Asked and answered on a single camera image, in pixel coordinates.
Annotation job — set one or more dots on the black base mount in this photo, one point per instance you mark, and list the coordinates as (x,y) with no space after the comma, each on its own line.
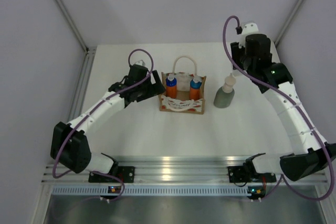
(123,173)
(241,175)

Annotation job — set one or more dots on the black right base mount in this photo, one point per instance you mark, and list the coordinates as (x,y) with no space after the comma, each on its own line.
(241,175)

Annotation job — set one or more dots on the orange bottle blue cap right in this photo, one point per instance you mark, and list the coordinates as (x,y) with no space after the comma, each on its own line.
(195,85)

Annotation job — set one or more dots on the aluminium frame post right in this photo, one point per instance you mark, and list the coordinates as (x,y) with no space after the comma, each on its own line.
(294,11)

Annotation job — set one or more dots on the orange bottle blue cap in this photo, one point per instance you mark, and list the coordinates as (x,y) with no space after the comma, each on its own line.
(171,86)
(195,85)

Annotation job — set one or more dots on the aluminium frame post left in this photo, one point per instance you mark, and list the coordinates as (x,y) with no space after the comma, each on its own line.
(70,22)

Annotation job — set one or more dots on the aluminium frame post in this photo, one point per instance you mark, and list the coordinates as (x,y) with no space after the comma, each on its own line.
(294,11)
(70,22)

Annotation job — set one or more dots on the aluminium mounting rail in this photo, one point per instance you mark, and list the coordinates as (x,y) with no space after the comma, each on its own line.
(176,170)

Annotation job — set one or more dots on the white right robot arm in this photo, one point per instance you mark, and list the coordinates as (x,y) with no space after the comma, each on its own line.
(275,82)

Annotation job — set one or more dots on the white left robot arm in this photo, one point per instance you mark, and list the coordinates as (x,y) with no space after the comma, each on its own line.
(70,141)

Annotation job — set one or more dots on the white slotted cable duct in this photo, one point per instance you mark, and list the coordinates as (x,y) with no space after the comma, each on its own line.
(136,190)

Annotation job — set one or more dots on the orange bottle blue cap left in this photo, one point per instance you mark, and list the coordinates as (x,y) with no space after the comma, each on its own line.
(171,86)

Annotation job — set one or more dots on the watermelon print canvas bag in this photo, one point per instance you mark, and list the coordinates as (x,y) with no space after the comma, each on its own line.
(182,103)

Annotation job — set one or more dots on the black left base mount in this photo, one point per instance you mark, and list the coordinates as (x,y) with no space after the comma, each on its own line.
(123,173)

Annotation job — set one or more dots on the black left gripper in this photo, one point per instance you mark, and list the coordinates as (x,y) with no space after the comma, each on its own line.
(155,89)

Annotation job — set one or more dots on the grey green squeeze bottle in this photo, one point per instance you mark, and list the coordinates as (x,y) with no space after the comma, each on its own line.
(225,94)

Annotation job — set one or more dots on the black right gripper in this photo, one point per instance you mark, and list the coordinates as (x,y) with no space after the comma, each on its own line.
(236,51)

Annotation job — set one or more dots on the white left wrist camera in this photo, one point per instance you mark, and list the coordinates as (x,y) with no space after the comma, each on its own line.
(139,63)

